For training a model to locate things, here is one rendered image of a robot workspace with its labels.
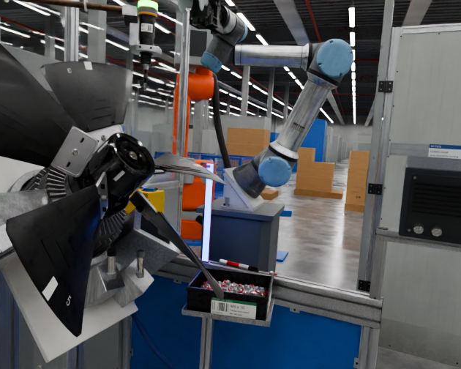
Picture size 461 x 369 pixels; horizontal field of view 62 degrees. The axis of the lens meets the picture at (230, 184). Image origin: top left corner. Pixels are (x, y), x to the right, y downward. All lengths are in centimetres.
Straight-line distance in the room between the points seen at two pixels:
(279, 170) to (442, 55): 150
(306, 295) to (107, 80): 81
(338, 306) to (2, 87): 97
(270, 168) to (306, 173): 870
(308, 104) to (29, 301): 98
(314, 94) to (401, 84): 128
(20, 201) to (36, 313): 22
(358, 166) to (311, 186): 211
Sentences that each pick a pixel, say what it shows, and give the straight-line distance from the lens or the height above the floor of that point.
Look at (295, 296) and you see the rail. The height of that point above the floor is 82.
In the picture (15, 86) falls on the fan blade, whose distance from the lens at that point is 81.
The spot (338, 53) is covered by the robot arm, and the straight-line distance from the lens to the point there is 131.
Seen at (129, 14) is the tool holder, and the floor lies 153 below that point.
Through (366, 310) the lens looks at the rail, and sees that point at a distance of 116.
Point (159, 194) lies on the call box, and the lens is 138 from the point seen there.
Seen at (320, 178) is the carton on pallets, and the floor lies 48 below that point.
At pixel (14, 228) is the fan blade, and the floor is 113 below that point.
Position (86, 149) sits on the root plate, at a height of 123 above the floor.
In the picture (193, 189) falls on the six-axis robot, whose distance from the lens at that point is 472.
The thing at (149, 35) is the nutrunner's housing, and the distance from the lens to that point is 95.
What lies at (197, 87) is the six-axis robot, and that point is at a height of 190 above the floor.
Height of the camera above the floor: 126
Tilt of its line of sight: 6 degrees down
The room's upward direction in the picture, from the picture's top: 4 degrees clockwise
